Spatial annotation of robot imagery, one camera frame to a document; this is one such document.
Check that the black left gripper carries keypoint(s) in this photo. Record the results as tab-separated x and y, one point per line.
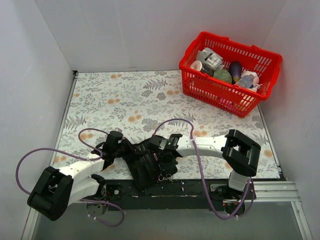
135	158

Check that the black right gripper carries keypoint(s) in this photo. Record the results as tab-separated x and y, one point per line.
163	162

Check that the black zippered tool case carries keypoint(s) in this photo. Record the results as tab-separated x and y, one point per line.
143	165

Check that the silver thinning scissors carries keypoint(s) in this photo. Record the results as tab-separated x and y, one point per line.
165	177

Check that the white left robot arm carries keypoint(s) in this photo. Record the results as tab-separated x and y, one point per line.
57	188

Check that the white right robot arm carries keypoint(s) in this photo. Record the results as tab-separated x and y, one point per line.
237	149

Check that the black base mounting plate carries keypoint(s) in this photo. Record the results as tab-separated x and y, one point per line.
174	194

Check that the floral patterned table mat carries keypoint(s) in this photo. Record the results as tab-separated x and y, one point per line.
145	102

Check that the white pink cup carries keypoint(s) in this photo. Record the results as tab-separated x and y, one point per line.
197	66

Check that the green textured ball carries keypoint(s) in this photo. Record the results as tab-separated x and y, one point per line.
223	75

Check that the red plastic shopping basket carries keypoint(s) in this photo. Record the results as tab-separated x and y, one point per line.
229	97

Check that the grey foil snack pouch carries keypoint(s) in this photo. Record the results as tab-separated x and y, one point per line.
210	58

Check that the clear plastic bottle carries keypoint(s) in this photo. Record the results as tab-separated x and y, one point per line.
246	81

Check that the purple toy eggplant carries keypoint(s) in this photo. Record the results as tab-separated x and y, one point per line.
235	70

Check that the white round toy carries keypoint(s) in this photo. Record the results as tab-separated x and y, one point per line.
256	85

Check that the aluminium frame rail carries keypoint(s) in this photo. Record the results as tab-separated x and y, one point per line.
276	213

